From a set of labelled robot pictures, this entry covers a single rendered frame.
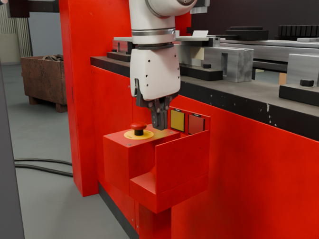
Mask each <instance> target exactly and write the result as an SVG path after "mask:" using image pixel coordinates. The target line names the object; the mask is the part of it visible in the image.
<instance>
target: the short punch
mask: <svg viewBox="0 0 319 239"><path fill-rule="evenodd" d="M209 4H210V0H197V2H196V4H195V5H194V7H193V8H192V9H191V10H190V14H194V13H207V7H208V6H209Z"/></svg>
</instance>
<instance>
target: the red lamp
mask: <svg viewBox="0 0 319 239"><path fill-rule="evenodd" d="M203 127H204V119H203V118H199V117H195V116H192V115H189V127H188V133H190V134H196V133H199V132H202V131H203Z"/></svg>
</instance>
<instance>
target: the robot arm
mask: <svg viewBox="0 0 319 239"><path fill-rule="evenodd" d="M196 2H197V0H129V7H130V18H131V33H132V43H133V44H138V45H136V46H135V49H132V52H131V64H130V81H131V95H132V97H134V98H136V106H138V107H146V108H148V110H149V111H151V120H152V127H153V128H155V129H158V130H161V131H162V130H164V129H167V128H168V120H167V110H168V109H169V104H170V103H171V101H172V99H174V98H176V97H177V96H178V91H179V90H180V69H179V62H178V54H177V50H176V46H175V45H174V43H171V42H173V41H176V31H175V16H180V15H184V14H186V13H187V12H189V11H190V10H191V9H192V8H193V7H194V5H195V4H196Z"/></svg>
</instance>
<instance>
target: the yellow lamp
mask: <svg viewBox="0 0 319 239"><path fill-rule="evenodd" d="M171 127H172V128H175V129H178V130H181V131H184V113H181V112H177V111H174V110H171Z"/></svg>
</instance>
